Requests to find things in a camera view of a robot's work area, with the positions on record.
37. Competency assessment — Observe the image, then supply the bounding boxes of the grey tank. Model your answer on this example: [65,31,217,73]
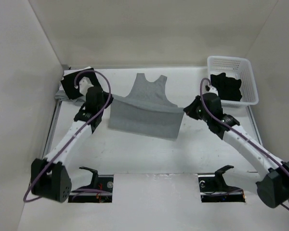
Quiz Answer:
[54,89,85,105]
[108,73,184,140]

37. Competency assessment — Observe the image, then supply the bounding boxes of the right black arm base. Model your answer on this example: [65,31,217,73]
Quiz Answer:
[198,165,246,203]

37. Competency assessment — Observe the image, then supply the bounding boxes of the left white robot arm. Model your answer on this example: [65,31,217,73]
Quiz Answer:
[25,87,113,203]

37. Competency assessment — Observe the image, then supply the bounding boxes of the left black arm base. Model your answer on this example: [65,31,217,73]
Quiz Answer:
[68,167,114,203]

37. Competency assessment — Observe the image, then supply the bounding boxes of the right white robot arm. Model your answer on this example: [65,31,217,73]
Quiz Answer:
[184,93,289,208]

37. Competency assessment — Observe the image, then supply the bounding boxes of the black tank top in basket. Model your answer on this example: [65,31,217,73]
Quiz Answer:
[210,73,242,102]

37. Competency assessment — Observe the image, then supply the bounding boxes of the folded black tank top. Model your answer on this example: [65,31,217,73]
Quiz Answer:
[61,68,101,94]

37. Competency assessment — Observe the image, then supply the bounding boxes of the folded grey tank top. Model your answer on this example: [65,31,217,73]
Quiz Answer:
[54,89,85,105]

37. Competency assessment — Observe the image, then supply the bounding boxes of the folded white tank top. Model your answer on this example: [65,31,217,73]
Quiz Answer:
[63,66,91,77]

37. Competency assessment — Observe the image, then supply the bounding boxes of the white plastic basket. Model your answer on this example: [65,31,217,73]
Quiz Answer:
[207,56,259,108]

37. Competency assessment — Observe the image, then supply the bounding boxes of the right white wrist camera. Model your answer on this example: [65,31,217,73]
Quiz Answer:
[205,85,219,96]

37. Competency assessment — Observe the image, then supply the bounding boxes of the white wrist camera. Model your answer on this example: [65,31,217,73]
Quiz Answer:
[205,85,219,96]
[79,77,94,96]

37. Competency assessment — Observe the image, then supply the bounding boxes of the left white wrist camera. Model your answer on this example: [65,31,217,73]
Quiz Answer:
[79,77,94,96]

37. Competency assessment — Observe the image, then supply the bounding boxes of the silver table rail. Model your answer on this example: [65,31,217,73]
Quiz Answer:
[39,64,69,174]

